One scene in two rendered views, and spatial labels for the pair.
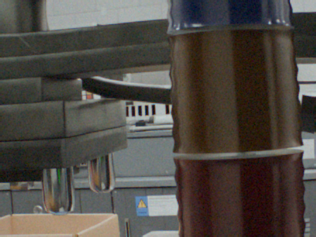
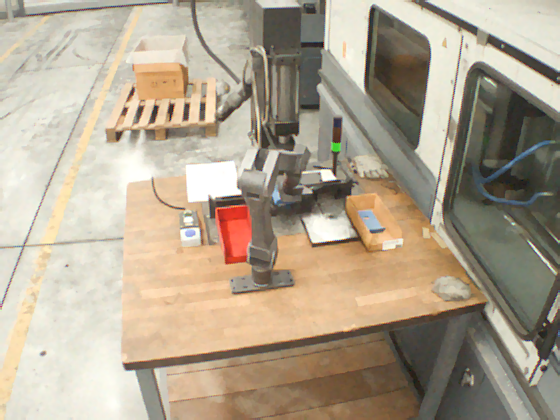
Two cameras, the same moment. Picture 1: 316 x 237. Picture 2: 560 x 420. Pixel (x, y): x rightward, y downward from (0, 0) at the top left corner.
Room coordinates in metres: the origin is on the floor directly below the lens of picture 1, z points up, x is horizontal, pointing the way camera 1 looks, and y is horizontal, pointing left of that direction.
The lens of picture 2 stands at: (1.05, 1.66, 1.98)
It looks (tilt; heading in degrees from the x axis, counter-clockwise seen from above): 33 degrees down; 251
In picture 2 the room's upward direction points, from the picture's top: 1 degrees clockwise
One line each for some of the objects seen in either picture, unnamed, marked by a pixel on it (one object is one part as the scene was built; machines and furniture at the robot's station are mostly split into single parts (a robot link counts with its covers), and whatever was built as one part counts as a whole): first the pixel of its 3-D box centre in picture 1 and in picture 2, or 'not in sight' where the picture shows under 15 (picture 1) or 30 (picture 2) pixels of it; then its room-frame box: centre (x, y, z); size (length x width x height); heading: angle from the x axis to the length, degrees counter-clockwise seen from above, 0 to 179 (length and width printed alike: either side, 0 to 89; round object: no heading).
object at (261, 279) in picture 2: not in sight; (261, 273); (0.71, 0.50, 0.94); 0.20 x 0.07 x 0.08; 174
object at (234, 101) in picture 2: not in sight; (236, 98); (0.61, -0.18, 1.25); 0.19 x 0.07 x 0.19; 174
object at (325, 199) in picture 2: not in sight; (284, 199); (0.48, 0.04, 0.88); 0.65 x 0.50 x 0.03; 174
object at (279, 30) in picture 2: not in sight; (276, 60); (0.50, -0.01, 1.44); 0.17 x 0.13 x 0.42; 84
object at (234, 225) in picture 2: not in sight; (237, 233); (0.73, 0.26, 0.93); 0.25 x 0.12 x 0.06; 84
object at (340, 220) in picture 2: not in sight; (329, 229); (0.40, 0.31, 0.91); 0.17 x 0.16 x 0.02; 174
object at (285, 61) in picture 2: not in sight; (282, 91); (0.52, 0.11, 1.37); 0.11 x 0.09 x 0.30; 174
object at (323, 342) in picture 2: not in sight; (280, 321); (0.57, 0.27, 0.45); 1.12 x 0.99 x 0.90; 174
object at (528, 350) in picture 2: not in sight; (499, 203); (0.05, 0.73, 1.21); 0.86 x 0.10 x 0.79; 81
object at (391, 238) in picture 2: not in sight; (373, 221); (0.24, 0.34, 0.93); 0.25 x 0.13 x 0.08; 84
